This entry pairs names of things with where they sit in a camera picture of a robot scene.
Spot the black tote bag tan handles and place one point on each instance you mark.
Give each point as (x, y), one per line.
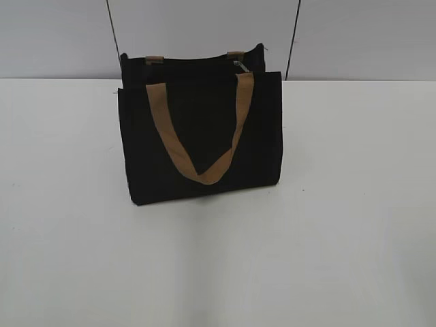
(198, 127)

